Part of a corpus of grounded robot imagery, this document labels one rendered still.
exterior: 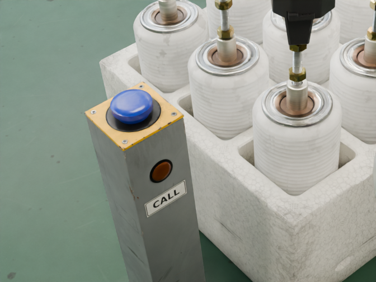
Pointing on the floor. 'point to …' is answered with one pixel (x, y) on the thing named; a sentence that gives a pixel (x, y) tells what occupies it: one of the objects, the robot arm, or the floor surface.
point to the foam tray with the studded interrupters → (269, 197)
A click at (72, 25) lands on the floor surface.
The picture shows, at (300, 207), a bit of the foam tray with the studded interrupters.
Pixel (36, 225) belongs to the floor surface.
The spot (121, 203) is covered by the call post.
